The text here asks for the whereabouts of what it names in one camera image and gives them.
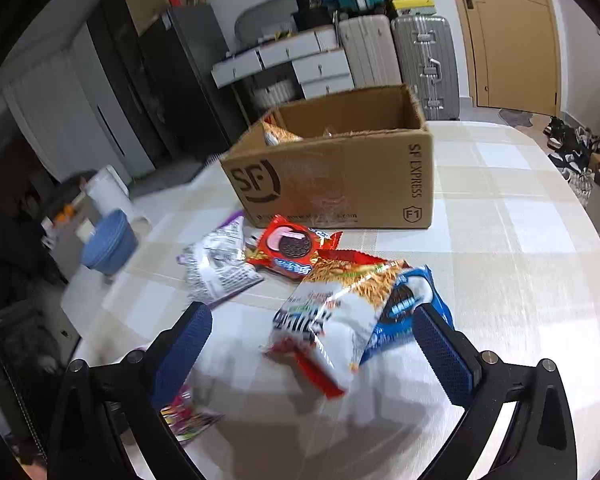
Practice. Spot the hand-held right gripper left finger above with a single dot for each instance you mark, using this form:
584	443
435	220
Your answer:
180	360

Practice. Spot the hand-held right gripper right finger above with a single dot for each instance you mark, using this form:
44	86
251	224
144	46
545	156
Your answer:
445	360

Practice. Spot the purple snack bag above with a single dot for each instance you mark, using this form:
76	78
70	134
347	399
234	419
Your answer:
187	417

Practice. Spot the blue cookie packet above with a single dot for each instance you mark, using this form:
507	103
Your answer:
405	305

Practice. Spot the silver purple chip bag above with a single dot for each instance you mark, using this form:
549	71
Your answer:
220	270

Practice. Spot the white noodle snack bag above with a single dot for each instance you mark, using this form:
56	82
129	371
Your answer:
330	320

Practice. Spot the red cookie packet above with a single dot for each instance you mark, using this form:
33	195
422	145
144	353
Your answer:
280	245

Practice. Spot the brown cardboard box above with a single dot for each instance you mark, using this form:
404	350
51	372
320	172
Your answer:
330	185

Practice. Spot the orange biscuit packet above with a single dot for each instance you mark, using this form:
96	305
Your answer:
280	135

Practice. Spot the blue bowl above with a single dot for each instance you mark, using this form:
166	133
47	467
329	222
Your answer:
105	232
112	262

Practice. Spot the small white tumbler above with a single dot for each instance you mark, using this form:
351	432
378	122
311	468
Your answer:
86	231

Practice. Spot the white cylindrical kettle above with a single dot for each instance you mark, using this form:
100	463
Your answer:
107	190

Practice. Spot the pile of dark shoes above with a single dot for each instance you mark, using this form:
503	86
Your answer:
572	155

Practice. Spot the grey door mat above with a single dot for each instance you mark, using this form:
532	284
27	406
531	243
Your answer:
515	117

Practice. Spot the dark grey refrigerator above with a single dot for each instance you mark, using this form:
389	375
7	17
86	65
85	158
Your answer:
195	85

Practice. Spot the silver suitcase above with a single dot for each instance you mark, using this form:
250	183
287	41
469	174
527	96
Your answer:
420	60

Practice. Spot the black wardrobe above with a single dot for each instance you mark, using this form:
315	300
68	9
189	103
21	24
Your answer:
115	60

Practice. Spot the white drawer desk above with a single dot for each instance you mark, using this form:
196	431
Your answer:
320	67

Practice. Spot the white suitcase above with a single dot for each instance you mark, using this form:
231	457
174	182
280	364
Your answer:
370	50

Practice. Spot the wooden door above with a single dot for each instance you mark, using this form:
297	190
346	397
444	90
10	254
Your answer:
510	35

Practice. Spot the yellow black shoe box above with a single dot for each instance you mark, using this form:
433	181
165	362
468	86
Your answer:
415	6

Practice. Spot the tall flat cardboard box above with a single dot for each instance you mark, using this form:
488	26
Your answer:
142	0

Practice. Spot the black storage box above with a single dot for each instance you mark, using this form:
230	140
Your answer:
312	19

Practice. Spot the grey arched frame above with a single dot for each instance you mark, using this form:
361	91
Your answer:
260	15

